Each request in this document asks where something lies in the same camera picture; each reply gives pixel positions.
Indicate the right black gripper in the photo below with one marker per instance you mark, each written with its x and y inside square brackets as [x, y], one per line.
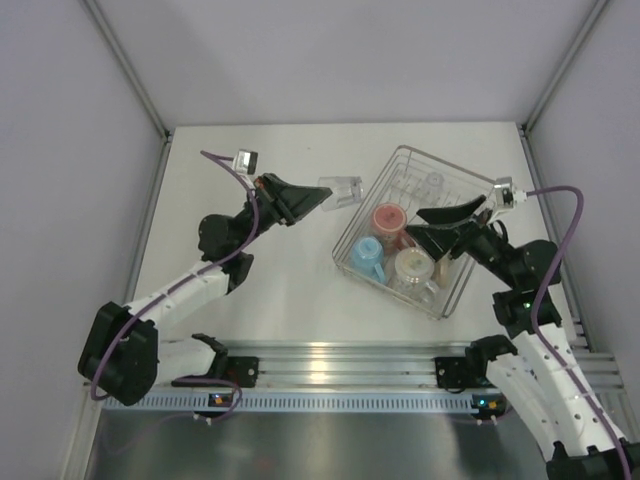
[438, 239]

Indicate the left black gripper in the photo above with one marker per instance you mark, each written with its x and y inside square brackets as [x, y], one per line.
[286, 203]

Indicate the clear glass cup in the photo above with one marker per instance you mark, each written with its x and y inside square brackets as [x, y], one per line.
[432, 187]
[345, 191]

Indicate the orange interior white mug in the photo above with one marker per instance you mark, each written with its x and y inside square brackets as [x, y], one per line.
[412, 276]

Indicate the cream coral pattern mug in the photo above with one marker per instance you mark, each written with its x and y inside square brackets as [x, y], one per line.
[442, 272]

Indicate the pink patterned mug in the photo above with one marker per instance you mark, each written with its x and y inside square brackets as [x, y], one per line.
[388, 222]

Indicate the light blue mug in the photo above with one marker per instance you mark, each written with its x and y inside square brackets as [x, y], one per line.
[366, 258]

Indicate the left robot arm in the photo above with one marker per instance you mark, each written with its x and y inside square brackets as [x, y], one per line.
[127, 351]

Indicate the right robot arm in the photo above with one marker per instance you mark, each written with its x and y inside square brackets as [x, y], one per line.
[532, 363]

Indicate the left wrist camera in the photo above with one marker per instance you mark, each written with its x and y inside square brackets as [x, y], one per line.
[245, 162]

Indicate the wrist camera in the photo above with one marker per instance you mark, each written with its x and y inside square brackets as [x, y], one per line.
[507, 195]
[245, 162]

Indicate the wire dish rack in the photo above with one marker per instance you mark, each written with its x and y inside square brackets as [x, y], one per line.
[400, 182]

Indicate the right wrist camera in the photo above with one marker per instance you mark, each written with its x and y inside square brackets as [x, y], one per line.
[507, 195]

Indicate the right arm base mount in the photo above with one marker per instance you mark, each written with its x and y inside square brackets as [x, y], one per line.
[453, 374]

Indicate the aluminium mounting rail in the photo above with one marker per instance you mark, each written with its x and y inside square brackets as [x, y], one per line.
[345, 366]

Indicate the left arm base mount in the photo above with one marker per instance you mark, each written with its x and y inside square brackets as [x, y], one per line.
[239, 370]

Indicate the perforated cable duct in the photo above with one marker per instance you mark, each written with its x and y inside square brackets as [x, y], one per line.
[290, 402]

